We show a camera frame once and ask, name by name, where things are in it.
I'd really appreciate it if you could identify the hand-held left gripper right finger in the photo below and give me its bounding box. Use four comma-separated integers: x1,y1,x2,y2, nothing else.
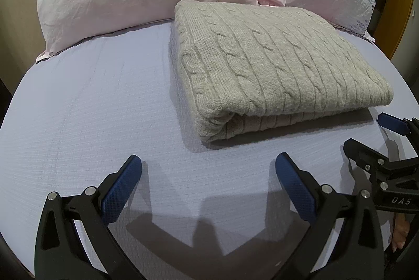
275,152,385,280

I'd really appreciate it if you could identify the person's right hand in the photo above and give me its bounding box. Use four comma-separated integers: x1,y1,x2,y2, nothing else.
392,213,410,251

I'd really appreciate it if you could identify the beige cable knit sweater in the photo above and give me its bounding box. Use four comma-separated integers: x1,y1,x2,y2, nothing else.
173,0,395,143

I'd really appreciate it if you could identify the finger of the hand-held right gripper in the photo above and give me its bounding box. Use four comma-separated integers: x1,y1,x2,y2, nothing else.
343,138,393,176
377,113,419,138

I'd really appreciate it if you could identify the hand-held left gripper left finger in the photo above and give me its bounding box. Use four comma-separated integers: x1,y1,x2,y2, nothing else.
34,155,145,280

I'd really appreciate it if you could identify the lavender bed sheet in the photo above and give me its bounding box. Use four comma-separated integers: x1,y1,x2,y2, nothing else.
0,16,419,280

